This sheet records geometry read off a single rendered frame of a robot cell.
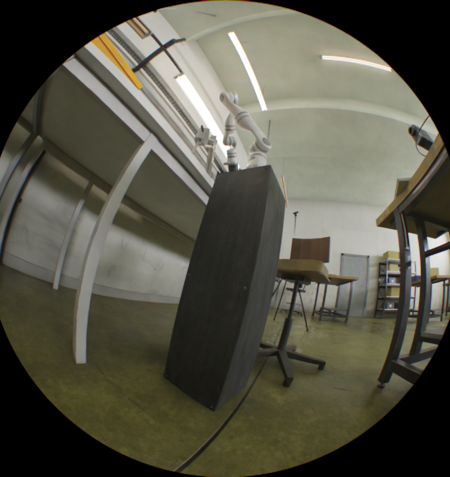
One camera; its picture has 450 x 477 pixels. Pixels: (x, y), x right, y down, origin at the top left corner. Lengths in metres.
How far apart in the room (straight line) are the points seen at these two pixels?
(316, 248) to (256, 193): 0.87
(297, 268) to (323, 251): 0.47
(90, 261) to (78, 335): 0.25
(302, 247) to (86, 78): 1.56
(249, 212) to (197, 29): 3.35
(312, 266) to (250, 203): 0.46
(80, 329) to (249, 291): 0.53
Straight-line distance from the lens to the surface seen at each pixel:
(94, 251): 0.52
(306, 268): 0.82
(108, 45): 0.81
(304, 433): 0.62
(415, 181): 0.94
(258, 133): 0.90
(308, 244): 1.32
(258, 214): 0.48
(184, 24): 3.60
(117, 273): 1.60
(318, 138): 4.01
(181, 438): 0.50
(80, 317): 0.57
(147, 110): 0.64
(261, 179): 0.56
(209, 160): 1.41
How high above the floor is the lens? 0.42
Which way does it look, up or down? 16 degrees up
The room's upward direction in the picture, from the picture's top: 14 degrees clockwise
